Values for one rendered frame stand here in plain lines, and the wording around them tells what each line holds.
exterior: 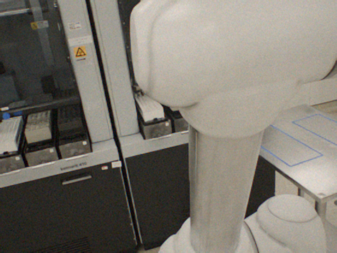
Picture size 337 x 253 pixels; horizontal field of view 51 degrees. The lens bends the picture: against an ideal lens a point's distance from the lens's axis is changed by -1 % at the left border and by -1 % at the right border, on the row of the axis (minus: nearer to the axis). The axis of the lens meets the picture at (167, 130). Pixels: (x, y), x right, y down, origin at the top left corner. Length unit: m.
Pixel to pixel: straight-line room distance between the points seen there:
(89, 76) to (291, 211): 1.14
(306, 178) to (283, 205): 0.39
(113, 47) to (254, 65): 1.36
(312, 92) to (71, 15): 2.57
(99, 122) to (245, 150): 1.35
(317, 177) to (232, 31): 0.96
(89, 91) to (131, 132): 0.30
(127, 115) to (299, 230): 1.14
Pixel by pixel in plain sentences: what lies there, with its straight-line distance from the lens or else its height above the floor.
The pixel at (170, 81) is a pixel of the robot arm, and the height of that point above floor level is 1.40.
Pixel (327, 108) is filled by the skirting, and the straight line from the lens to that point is 3.82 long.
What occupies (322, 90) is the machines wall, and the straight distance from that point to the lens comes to 3.71.
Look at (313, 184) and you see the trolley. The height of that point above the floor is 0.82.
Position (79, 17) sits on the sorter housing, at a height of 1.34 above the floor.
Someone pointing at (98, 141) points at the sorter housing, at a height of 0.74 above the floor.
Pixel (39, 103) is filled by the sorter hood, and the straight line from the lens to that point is 1.71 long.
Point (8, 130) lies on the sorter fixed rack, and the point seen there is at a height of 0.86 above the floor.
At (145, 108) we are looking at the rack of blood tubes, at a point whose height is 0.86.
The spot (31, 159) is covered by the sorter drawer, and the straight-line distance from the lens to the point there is 1.73.
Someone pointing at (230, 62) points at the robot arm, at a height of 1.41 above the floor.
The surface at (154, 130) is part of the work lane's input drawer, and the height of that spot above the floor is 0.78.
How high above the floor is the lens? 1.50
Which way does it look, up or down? 25 degrees down
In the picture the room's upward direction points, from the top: 8 degrees counter-clockwise
